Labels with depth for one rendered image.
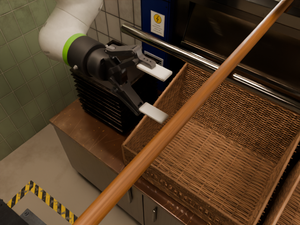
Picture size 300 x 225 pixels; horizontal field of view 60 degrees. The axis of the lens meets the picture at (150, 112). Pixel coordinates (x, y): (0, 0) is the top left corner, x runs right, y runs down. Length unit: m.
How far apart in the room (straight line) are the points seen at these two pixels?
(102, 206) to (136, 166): 0.08
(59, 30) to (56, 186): 1.30
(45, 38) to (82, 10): 0.12
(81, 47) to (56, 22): 0.11
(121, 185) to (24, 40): 1.41
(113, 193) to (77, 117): 0.97
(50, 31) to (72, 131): 0.69
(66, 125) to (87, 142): 0.16
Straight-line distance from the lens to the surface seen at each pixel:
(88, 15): 0.74
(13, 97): 1.87
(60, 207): 1.80
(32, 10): 1.73
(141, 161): 0.46
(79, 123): 1.35
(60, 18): 0.73
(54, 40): 0.72
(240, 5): 1.03
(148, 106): 0.64
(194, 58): 0.71
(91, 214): 0.43
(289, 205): 1.22
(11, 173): 2.03
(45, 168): 1.96
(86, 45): 0.66
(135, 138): 1.11
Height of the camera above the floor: 1.60
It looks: 49 degrees down
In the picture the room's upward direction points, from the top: straight up
